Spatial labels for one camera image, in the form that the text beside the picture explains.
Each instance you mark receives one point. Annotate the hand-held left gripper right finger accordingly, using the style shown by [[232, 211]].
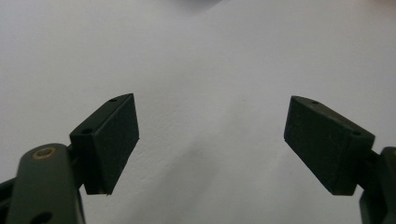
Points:
[[323, 146]]

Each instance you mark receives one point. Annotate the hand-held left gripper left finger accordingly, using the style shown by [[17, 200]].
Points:
[[107, 146]]

